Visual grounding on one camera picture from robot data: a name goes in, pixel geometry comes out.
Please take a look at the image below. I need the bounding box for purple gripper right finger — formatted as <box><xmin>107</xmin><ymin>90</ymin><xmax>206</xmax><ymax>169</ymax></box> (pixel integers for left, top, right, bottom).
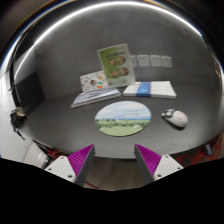
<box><xmin>133</xmin><ymin>143</ymin><xmax>185</xmax><ymax>184</ymax></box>

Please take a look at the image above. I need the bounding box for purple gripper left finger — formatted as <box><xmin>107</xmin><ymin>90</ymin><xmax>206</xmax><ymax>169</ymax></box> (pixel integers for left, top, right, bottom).
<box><xmin>44</xmin><ymin>143</ymin><xmax>96</xmax><ymax>187</ymax></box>

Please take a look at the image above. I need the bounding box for round landscape mouse pad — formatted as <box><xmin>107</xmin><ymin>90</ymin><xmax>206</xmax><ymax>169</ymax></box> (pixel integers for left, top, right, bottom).
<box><xmin>94</xmin><ymin>101</ymin><xmax>152</xmax><ymax>137</ymax></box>

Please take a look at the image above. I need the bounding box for white computer mouse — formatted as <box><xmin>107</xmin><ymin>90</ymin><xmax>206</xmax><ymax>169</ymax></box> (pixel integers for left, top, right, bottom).
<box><xmin>161</xmin><ymin>109</ymin><xmax>188</xmax><ymax>128</ymax></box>

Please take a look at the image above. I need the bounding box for white book with blue band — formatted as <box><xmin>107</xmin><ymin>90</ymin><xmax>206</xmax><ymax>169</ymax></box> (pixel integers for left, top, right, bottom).
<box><xmin>123</xmin><ymin>81</ymin><xmax>177</xmax><ymax>99</ymax></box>

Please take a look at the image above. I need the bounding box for small colourful picture card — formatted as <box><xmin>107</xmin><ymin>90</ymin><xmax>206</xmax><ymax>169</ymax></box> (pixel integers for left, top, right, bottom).
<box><xmin>80</xmin><ymin>71</ymin><xmax>108</xmax><ymax>92</ymax></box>

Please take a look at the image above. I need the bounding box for black monitor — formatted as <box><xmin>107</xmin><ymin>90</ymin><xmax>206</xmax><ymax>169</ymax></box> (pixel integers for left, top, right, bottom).
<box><xmin>15</xmin><ymin>72</ymin><xmax>45</xmax><ymax>115</ymax></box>

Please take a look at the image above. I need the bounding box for green upright food leaflet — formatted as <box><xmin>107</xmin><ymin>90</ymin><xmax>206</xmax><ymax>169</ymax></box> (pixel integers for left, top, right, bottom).
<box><xmin>98</xmin><ymin>44</ymin><xmax>136</xmax><ymax>87</ymax></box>

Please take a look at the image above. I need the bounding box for orange cable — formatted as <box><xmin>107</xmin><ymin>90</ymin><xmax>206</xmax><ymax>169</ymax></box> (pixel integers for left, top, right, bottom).
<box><xmin>175</xmin><ymin>133</ymin><xmax>224</xmax><ymax>167</ymax></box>

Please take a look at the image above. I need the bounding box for white wall paper sheet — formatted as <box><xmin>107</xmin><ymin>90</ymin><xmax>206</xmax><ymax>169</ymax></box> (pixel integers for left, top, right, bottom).
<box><xmin>161</xmin><ymin>56</ymin><xmax>172</xmax><ymax>68</ymax></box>
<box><xmin>130</xmin><ymin>55</ymin><xmax>137</xmax><ymax>67</ymax></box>
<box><xmin>150</xmin><ymin>55</ymin><xmax>162</xmax><ymax>67</ymax></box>
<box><xmin>137</xmin><ymin>55</ymin><xmax>150</xmax><ymax>67</ymax></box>

